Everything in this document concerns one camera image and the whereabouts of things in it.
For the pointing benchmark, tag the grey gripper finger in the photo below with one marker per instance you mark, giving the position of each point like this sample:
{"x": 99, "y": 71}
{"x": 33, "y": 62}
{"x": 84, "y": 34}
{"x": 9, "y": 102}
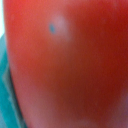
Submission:
{"x": 10, "y": 114}

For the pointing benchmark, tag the red toy tomato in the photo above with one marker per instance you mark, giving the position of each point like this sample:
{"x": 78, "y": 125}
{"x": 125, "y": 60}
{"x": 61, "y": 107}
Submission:
{"x": 69, "y": 61}

